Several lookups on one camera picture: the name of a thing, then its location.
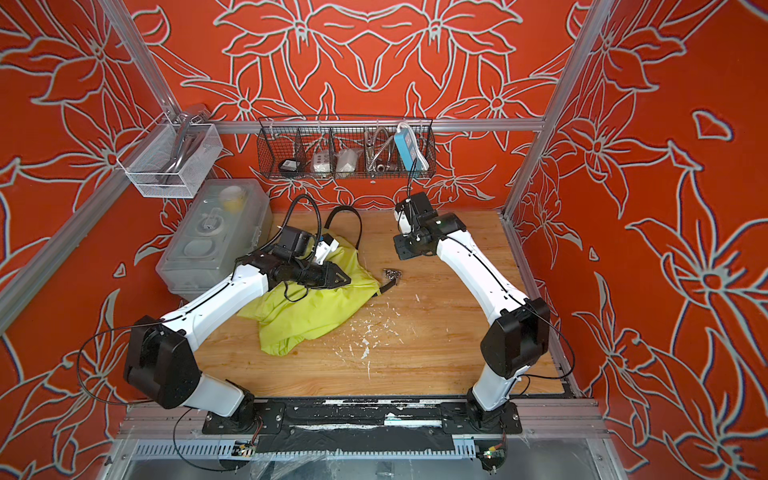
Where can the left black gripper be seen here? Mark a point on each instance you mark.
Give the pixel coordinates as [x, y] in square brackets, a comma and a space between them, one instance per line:
[331, 271]

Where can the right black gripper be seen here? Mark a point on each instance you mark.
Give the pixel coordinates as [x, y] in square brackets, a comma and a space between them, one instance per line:
[402, 252]

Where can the lime green trousers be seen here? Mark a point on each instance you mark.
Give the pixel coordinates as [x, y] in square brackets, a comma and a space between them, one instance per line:
[290, 314]

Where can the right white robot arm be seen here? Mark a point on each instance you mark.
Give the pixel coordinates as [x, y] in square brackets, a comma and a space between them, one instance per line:
[518, 326]

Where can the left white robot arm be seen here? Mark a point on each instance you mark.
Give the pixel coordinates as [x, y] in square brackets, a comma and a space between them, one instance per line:
[160, 361]

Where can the metal tongs in basket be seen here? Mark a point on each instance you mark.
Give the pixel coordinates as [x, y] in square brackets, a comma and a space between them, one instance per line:
[378, 149]

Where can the white plastic adapter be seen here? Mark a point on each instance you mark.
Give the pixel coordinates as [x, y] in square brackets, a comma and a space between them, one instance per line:
[346, 162]

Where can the yellow tape roll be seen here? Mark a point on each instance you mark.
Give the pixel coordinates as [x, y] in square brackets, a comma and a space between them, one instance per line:
[233, 198]

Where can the translucent plastic storage box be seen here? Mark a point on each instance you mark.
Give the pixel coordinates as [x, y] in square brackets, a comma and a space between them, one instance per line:
[203, 250]

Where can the metal tool in bin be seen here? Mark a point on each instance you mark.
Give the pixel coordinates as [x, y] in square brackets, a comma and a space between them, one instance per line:
[192, 128]

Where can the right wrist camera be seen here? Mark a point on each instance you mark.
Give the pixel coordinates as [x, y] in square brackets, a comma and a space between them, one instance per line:
[410, 212]

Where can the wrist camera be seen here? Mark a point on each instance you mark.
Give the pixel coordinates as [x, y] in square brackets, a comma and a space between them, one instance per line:
[410, 212]
[325, 246]

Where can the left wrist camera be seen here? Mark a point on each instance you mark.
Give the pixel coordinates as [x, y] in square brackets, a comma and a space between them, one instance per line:
[325, 246]

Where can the black wire wall basket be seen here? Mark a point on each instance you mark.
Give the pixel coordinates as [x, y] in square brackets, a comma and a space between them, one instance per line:
[299, 137]

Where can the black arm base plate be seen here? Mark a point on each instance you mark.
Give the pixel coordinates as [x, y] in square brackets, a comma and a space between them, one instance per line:
[452, 415]

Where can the clear plastic wall bin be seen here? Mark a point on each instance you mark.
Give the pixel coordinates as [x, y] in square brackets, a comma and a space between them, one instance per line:
[142, 166]

